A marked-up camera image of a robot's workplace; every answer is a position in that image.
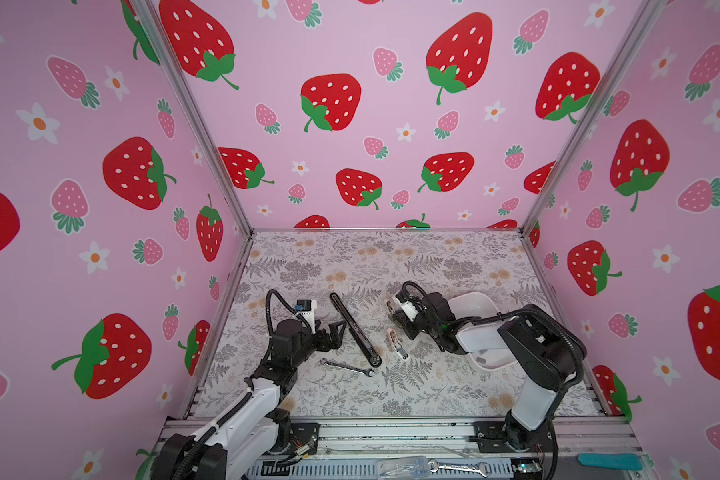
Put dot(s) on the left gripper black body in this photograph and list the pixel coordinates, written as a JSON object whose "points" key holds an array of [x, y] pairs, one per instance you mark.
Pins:
{"points": [[308, 345]]}

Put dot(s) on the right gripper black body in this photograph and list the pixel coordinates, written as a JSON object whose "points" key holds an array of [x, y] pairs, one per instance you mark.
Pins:
{"points": [[419, 323]]}

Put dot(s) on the black stapler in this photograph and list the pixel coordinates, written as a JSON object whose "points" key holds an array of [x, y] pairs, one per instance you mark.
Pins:
{"points": [[363, 342]]}

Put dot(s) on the pink mini stapler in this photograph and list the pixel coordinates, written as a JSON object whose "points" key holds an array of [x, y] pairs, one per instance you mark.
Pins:
{"points": [[397, 345]]}

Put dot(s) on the white plastic tray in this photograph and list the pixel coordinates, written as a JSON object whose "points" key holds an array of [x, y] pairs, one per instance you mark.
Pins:
{"points": [[484, 348]]}

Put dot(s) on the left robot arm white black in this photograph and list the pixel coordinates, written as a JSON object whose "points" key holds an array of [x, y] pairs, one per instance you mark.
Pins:
{"points": [[228, 445]]}

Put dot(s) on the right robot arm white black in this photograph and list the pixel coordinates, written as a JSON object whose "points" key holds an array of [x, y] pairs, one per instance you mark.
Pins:
{"points": [[551, 358]]}

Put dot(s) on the small silver table wrench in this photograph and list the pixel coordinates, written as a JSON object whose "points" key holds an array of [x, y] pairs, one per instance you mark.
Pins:
{"points": [[370, 372]]}

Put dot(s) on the clear plastic bag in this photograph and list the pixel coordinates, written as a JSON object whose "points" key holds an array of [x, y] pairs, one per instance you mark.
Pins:
{"points": [[404, 468]]}

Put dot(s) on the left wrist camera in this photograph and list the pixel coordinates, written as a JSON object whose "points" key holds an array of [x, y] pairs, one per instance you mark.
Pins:
{"points": [[306, 309]]}

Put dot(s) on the aluminium rail base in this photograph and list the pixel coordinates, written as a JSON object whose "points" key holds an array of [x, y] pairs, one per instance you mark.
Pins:
{"points": [[332, 448]]}

